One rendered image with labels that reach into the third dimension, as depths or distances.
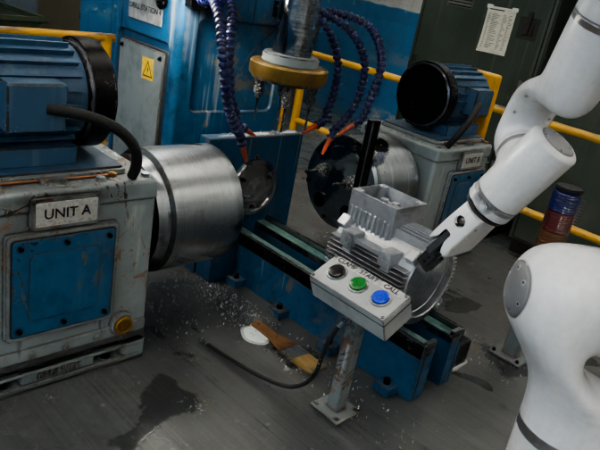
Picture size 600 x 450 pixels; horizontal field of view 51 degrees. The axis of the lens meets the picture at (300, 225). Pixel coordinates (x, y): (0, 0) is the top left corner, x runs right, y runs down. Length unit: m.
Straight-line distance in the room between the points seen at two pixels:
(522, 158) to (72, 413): 0.83
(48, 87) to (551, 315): 0.75
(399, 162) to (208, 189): 0.62
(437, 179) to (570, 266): 1.11
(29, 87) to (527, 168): 0.74
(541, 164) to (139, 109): 1.01
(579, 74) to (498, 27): 3.70
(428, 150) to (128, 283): 0.93
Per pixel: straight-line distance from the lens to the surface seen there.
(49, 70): 1.08
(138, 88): 1.66
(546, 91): 0.98
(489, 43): 4.65
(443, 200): 1.84
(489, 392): 1.42
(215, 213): 1.25
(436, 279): 1.36
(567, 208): 1.43
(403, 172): 1.69
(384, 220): 1.26
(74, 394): 1.19
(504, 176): 1.05
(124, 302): 1.21
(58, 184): 1.06
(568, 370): 0.74
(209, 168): 1.27
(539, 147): 1.02
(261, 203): 1.64
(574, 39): 0.94
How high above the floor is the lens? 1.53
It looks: 21 degrees down
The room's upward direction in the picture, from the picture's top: 11 degrees clockwise
